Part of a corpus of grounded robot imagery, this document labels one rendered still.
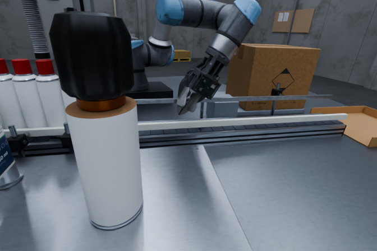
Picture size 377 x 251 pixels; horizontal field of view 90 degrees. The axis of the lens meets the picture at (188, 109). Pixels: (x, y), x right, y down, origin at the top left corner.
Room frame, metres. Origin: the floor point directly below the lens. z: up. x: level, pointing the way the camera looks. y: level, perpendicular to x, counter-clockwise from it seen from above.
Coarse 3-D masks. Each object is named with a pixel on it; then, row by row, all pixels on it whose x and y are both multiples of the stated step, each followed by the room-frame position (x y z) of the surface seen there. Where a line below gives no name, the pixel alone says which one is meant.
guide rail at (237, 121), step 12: (192, 120) 0.52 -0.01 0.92; (204, 120) 0.52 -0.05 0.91; (216, 120) 0.52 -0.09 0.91; (228, 120) 0.53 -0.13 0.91; (240, 120) 0.54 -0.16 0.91; (252, 120) 0.55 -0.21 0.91; (264, 120) 0.56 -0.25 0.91; (276, 120) 0.57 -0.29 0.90; (288, 120) 0.58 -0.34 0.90; (300, 120) 0.59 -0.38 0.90; (312, 120) 0.60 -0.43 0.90; (24, 132) 0.42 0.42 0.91; (36, 132) 0.42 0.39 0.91; (48, 132) 0.43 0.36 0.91; (60, 132) 0.43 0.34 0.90
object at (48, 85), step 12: (36, 60) 0.46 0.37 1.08; (48, 60) 0.47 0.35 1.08; (48, 72) 0.46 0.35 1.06; (36, 84) 0.45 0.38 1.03; (48, 84) 0.45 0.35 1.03; (48, 96) 0.44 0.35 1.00; (60, 96) 0.46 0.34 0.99; (48, 108) 0.44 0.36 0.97; (60, 108) 0.46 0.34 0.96; (48, 120) 0.44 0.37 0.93; (60, 120) 0.45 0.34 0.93
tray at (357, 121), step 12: (312, 108) 0.80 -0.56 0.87; (324, 108) 0.81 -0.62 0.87; (336, 108) 0.82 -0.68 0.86; (348, 108) 0.84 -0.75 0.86; (360, 108) 0.85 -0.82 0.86; (372, 108) 0.83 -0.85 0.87; (348, 120) 0.75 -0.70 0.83; (360, 120) 0.76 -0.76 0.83; (372, 120) 0.77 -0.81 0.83; (348, 132) 0.64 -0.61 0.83; (360, 132) 0.65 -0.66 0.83; (372, 132) 0.65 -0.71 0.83; (372, 144) 0.55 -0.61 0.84
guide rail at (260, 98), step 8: (240, 96) 0.63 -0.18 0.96; (248, 96) 0.63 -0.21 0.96; (256, 96) 0.64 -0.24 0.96; (264, 96) 0.64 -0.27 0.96; (272, 96) 0.65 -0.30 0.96; (280, 96) 0.65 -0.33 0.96; (288, 96) 0.66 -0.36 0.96; (296, 96) 0.66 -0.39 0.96; (304, 96) 0.67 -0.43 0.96; (312, 96) 0.68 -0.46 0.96; (320, 96) 0.69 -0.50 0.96; (328, 96) 0.69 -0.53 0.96
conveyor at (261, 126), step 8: (328, 120) 0.64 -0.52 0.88; (336, 120) 0.64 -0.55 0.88; (184, 128) 0.53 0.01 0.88; (192, 128) 0.53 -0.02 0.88; (200, 128) 0.53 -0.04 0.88; (208, 128) 0.54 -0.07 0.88; (216, 128) 0.54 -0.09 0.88; (224, 128) 0.54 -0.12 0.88; (232, 128) 0.54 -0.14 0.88; (240, 128) 0.55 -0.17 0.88; (248, 128) 0.55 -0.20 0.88; (256, 128) 0.55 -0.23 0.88; (48, 136) 0.45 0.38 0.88
